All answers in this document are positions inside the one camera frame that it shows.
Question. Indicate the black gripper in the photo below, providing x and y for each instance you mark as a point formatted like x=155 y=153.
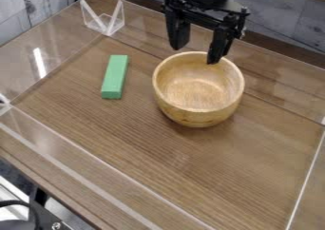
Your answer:
x=223 y=16

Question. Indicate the green rectangular stick block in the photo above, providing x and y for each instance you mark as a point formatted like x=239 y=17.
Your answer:
x=113 y=77

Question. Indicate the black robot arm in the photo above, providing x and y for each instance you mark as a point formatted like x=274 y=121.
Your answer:
x=223 y=16

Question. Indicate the round wooden bowl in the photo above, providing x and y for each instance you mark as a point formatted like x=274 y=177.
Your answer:
x=196 y=94

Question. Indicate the clear acrylic tray walls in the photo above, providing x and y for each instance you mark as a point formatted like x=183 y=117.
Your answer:
x=129 y=170

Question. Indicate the clear acrylic corner bracket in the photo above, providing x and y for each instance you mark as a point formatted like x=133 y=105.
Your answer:
x=105 y=24

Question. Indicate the black metal table bracket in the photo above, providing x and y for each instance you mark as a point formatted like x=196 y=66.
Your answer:
x=48 y=221

